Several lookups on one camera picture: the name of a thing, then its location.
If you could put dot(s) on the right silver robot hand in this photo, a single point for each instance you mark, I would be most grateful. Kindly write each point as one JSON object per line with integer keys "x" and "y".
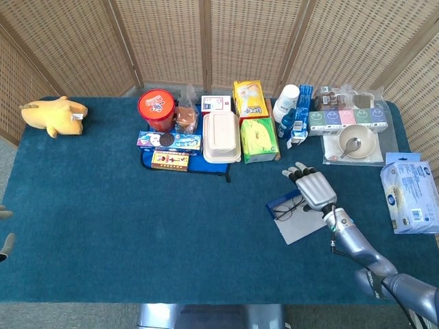
{"x": 317, "y": 190}

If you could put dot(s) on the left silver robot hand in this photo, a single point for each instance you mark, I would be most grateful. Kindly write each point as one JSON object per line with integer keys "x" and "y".
{"x": 6, "y": 214}

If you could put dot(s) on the black thin-frame glasses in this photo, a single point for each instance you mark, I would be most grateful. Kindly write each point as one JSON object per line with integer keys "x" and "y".
{"x": 292, "y": 208}

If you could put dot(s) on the blue grey glasses pouch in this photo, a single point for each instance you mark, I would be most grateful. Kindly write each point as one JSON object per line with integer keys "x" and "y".
{"x": 302, "y": 228}

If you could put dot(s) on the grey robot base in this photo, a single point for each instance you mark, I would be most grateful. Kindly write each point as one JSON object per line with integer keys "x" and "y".
{"x": 212, "y": 317}

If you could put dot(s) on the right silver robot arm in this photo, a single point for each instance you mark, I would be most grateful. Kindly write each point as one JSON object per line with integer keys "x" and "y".
{"x": 356, "y": 243}

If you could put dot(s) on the clear zip bag white cloth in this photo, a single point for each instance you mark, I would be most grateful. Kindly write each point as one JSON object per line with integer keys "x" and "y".
{"x": 331, "y": 147}

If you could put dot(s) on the grey spoon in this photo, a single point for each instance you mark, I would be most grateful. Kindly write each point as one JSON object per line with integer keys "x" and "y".
{"x": 353, "y": 143}

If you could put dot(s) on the beige bowl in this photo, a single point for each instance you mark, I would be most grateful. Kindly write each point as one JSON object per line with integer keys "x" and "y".
{"x": 363, "y": 137}

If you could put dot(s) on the blue spray bottle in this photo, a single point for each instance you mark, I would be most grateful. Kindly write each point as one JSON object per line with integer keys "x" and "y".
{"x": 286, "y": 121}

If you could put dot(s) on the row of pastel boxes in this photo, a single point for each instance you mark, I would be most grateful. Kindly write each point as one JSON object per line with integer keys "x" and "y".
{"x": 346, "y": 118}

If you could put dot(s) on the green tissue pack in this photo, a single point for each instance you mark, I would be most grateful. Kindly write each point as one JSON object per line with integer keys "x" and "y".
{"x": 259, "y": 138}

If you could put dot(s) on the clear bag brown chocolates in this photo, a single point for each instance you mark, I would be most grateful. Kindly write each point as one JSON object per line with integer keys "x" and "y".
{"x": 329, "y": 101}

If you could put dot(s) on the light blue card package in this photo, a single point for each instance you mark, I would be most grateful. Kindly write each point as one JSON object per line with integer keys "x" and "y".
{"x": 403, "y": 157}

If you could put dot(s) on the blue white wet wipes pack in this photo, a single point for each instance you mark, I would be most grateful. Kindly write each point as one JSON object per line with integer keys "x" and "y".
{"x": 409, "y": 195}

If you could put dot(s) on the white plastic bottle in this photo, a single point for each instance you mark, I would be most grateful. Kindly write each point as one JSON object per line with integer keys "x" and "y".
{"x": 286, "y": 99}

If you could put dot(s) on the teal carpet table cover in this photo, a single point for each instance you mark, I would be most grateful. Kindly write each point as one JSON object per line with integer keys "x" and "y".
{"x": 103, "y": 205}

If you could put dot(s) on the clear bag with mirror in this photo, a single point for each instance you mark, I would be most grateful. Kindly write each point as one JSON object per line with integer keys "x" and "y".
{"x": 361, "y": 101}

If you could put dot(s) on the yellow plush toy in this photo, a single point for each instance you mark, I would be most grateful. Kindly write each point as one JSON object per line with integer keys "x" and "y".
{"x": 58, "y": 118}

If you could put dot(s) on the beige lunch box container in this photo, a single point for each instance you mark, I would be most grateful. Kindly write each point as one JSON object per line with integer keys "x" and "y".
{"x": 221, "y": 135}

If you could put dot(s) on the yellow Lipton tea box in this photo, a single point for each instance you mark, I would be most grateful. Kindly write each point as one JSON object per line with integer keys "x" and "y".
{"x": 248, "y": 99}

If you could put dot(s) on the small white red box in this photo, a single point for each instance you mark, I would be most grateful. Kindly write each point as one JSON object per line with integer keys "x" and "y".
{"x": 215, "y": 103}

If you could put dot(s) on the bread in clear bag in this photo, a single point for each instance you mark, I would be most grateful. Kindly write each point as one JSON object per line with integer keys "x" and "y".
{"x": 186, "y": 118}

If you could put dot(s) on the yellow red small box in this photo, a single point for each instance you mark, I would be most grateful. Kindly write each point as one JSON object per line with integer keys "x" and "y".
{"x": 169, "y": 160}

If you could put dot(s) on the blue Oreo cookie box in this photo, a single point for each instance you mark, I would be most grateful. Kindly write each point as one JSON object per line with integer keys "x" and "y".
{"x": 168, "y": 140}

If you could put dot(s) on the red instant noodle bucket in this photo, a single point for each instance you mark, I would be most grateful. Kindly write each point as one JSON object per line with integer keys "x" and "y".
{"x": 156, "y": 106}

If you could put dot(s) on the wicker folding screen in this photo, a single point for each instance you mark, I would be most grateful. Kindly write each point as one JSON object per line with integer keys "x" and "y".
{"x": 164, "y": 41}

